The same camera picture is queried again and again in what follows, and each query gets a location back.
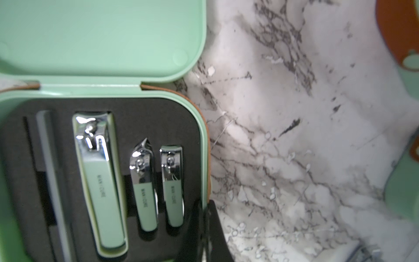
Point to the grey nail file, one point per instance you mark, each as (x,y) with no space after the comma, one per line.
(56,185)

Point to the large green nail clipper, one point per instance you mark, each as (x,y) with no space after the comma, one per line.
(98,176)

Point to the green nail kit case right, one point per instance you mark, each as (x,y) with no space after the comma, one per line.
(402,187)

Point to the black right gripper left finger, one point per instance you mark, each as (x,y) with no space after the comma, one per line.
(192,242)

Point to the green nail kit case middle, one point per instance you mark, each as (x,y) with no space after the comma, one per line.
(398,23)

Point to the green nail kit case front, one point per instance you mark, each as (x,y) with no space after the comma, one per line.
(97,57)

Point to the slanted green nail clipper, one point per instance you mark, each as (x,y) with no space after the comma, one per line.
(141,165)

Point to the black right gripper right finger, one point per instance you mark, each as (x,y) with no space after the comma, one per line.
(216,247)

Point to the green nail kit case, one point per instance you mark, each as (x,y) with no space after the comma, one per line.
(398,23)
(97,57)
(402,187)

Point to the small clipper pile upper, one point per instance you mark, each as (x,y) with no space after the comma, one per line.
(364,253)

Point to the small green nail clipper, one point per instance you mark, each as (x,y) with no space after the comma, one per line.
(172,179)

